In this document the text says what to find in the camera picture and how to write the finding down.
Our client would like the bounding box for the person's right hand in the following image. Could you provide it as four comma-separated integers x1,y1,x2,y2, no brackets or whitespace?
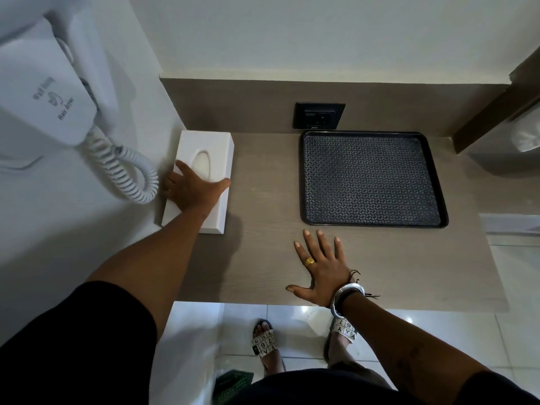
286,229,353,308

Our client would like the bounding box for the person's left hand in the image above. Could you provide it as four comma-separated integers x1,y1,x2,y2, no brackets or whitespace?
162,160,232,216

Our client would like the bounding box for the white tissue box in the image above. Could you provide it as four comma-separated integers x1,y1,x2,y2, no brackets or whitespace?
161,130,235,235

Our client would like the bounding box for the person's left forearm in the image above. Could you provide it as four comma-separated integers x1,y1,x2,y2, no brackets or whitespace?
86,204,220,342

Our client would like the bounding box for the person's right forearm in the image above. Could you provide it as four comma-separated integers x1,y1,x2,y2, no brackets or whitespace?
339,291,492,405

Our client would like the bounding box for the silver bangle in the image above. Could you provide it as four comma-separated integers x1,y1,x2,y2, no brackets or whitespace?
330,283,365,320

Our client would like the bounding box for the person's right sandal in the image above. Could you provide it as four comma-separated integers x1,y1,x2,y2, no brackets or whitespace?
325,318,357,345

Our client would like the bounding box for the person's sandal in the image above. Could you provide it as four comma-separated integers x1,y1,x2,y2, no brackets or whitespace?
325,318,357,345
252,319,280,359

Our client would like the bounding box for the person's left sandal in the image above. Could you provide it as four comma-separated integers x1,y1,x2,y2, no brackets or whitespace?
252,319,280,359

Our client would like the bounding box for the grey patterned tray mat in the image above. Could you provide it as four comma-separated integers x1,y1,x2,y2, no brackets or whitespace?
304,136,442,226

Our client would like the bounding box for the black plastic tray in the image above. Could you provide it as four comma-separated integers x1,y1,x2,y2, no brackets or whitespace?
299,130,449,229

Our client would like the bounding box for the green patterned cloth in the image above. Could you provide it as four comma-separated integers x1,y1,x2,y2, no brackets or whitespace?
213,370,255,405

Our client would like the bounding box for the white cabinet side panel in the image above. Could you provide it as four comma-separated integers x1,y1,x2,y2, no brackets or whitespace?
150,301,224,405

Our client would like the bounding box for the white ledge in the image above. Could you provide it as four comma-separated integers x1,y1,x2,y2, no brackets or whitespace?
480,213,540,236

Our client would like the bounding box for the black shirt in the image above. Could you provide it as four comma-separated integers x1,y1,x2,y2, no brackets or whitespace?
0,282,540,405

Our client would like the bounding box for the white tissue paper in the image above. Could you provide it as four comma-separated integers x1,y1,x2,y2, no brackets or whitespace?
510,103,540,153

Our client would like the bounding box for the black thread bracelet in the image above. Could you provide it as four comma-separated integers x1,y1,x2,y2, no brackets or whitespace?
341,270,381,310

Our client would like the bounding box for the white coiled cord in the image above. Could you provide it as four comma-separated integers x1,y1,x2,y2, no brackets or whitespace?
57,38,159,204

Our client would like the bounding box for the black wall socket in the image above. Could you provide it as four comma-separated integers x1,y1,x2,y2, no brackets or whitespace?
293,102,346,130

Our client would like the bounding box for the white wall hair dryer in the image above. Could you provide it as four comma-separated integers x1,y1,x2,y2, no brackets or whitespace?
0,0,125,170

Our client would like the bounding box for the brown wooden frame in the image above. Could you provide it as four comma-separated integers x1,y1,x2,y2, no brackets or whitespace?
452,48,540,154

